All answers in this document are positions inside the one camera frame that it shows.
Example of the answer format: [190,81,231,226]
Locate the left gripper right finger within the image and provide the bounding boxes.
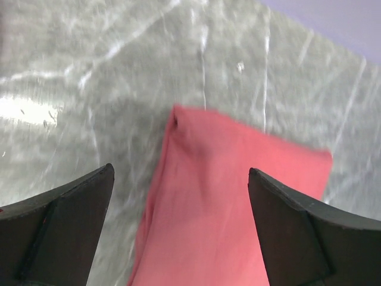
[248,169,380,285]

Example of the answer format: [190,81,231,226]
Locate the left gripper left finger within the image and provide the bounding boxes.
[1,163,114,285]

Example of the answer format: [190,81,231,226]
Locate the salmon pink t shirt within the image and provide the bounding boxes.
[128,105,332,285]

